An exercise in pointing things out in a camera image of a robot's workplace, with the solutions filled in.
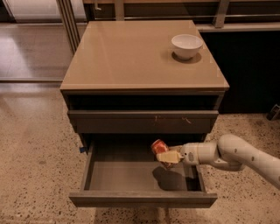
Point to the white ceramic bowl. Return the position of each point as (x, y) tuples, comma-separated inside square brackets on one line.
[(186, 46)]

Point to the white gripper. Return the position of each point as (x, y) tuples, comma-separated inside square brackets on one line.
[(189, 154)]

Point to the small dark floor object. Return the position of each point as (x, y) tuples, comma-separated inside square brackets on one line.
[(274, 113)]

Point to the metal railing frame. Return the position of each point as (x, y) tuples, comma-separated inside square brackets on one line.
[(208, 15)]

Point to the closed grey top drawer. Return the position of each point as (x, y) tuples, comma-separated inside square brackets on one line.
[(143, 122)]

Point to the open grey middle drawer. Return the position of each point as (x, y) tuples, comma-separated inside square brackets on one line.
[(127, 175)]

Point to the blue tape piece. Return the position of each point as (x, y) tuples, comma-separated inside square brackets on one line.
[(82, 149)]

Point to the red coke can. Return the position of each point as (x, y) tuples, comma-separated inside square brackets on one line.
[(159, 146)]

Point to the grey drawer cabinet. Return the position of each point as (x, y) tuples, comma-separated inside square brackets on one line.
[(131, 66)]

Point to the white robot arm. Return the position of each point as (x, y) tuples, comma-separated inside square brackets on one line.
[(230, 153)]

